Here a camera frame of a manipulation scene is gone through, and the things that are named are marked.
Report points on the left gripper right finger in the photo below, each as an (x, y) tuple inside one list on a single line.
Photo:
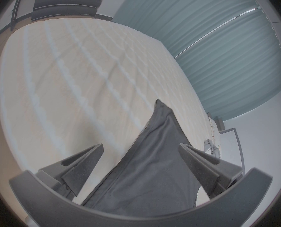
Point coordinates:
[(202, 168)]

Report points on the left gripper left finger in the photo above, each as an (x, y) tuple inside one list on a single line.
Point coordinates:
[(83, 167)]

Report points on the black T-shirt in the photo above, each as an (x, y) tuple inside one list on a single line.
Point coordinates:
[(150, 174)]

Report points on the pile of clothes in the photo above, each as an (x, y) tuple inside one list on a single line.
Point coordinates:
[(212, 148)]

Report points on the bed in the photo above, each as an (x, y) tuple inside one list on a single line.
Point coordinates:
[(60, 79)]

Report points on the white printed pillow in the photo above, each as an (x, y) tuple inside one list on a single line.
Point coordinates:
[(214, 131)]

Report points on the grey bedside table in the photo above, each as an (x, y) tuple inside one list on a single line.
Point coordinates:
[(219, 123)]

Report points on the blue-green curtain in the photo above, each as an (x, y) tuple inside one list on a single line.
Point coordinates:
[(237, 67), (178, 15)]

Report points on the black chest of drawers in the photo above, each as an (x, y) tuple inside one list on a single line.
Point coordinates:
[(67, 3)]

